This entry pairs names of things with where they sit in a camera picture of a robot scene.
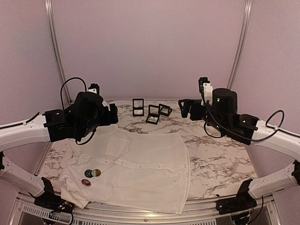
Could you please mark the black display frame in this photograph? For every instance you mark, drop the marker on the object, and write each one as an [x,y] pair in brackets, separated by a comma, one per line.
[138,107]
[153,114]
[165,110]

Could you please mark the red round brooch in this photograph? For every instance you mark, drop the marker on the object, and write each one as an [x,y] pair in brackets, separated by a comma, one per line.
[86,182]

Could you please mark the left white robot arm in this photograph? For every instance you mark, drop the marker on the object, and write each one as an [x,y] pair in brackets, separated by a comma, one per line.
[48,127]

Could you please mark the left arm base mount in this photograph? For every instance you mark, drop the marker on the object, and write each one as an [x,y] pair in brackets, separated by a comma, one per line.
[50,200]

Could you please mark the white button shirt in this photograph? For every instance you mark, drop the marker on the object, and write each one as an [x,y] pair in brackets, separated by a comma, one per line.
[142,171]

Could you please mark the aluminium corner post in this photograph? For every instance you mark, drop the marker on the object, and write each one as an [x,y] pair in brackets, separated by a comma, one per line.
[54,40]
[241,43]

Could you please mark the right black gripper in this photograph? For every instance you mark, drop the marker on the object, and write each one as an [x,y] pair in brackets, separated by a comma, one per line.
[195,103]

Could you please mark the black display frame left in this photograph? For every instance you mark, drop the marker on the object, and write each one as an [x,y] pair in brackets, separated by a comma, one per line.
[138,107]

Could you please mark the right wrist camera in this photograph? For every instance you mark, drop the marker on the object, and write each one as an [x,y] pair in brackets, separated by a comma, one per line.
[205,87]

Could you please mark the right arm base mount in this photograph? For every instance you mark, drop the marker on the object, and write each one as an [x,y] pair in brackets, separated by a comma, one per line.
[242,201]

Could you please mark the right aluminium corner post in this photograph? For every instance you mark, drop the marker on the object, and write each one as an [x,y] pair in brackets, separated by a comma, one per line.
[241,43]

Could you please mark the black display frame middle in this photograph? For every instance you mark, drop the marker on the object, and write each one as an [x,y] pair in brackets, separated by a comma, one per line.
[153,114]

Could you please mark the aluminium front rail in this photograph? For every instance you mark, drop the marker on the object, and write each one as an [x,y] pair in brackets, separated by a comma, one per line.
[195,212]

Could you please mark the blue round brooch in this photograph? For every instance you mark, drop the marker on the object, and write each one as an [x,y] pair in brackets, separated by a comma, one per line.
[88,173]

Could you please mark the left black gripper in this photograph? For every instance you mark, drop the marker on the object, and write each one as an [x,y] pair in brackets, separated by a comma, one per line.
[112,113]

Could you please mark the green round brooch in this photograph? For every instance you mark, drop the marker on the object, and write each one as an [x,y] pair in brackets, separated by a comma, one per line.
[96,172]

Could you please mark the left aluminium corner post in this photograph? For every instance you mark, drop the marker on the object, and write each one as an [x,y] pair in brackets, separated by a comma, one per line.
[54,40]

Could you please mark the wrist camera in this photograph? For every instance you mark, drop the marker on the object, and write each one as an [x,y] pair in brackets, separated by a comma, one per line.
[205,87]
[94,88]

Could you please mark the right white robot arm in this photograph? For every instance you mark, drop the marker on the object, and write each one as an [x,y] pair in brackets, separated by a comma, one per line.
[256,135]

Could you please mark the black display frame right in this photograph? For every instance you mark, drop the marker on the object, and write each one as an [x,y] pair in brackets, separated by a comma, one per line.
[165,110]

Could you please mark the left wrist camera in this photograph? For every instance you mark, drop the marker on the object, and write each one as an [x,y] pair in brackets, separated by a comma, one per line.
[94,88]

